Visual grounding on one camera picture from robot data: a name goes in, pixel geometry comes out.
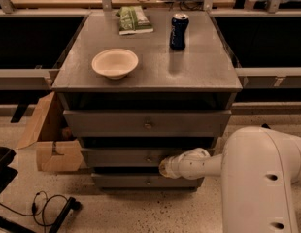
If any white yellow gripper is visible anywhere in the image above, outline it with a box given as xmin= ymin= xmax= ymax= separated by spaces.
xmin=159 ymin=156 xmax=181 ymax=179

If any grey drawer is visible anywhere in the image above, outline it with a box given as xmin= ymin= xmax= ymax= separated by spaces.
xmin=80 ymin=137 xmax=217 ymax=169
xmin=91 ymin=173 xmax=203 ymax=189
xmin=63 ymin=110 xmax=231 ymax=137

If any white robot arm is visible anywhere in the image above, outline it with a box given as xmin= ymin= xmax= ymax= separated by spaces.
xmin=159 ymin=126 xmax=301 ymax=233

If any grey bottom drawer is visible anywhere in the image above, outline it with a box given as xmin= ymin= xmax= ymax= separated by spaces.
xmin=91 ymin=173 xmax=203 ymax=189

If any grey wooden drawer cabinet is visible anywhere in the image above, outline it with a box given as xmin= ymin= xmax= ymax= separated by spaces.
xmin=52 ymin=10 xmax=242 ymax=175

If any grey top drawer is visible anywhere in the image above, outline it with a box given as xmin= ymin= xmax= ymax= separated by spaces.
xmin=63 ymin=110 xmax=231 ymax=137

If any white paper bowl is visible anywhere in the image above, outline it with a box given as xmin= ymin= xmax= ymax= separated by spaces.
xmin=91 ymin=49 xmax=139 ymax=80

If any brown cardboard box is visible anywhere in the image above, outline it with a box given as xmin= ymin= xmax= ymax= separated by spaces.
xmin=17 ymin=92 xmax=86 ymax=172

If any blue soda can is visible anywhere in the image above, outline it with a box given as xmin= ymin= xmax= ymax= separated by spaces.
xmin=170 ymin=13 xmax=189 ymax=50

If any green snack bag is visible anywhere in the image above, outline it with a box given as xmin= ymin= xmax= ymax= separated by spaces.
xmin=116 ymin=6 xmax=153 ymax=35

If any black cable on floor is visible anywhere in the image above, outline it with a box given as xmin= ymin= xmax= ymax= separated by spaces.
xmin=0 ymin=190 xmax=70 ymax=228

